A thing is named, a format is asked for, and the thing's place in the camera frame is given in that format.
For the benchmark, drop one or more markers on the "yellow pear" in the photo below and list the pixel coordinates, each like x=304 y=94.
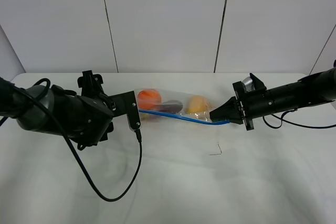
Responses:
x=197 y=104

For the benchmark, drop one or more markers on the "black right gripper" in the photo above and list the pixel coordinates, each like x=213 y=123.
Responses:
x=243 y=103

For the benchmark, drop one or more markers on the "orange fruit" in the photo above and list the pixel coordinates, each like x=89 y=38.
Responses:
x=149 y=98

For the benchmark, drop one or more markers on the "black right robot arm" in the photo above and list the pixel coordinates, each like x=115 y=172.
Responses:
x=312 y=90

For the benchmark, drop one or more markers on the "purple eggplant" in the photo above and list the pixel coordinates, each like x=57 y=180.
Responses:
x=171 y=107

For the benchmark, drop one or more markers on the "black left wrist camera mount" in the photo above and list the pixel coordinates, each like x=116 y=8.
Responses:
x=126 y=104

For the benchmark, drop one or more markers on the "clear zip bag blue zipper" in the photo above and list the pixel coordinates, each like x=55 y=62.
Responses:
x=166 y=95

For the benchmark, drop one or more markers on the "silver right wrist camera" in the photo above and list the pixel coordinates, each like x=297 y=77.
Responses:
x=248 y=84

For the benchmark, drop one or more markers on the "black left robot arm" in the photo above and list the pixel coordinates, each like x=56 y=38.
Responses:
x=47 y=108

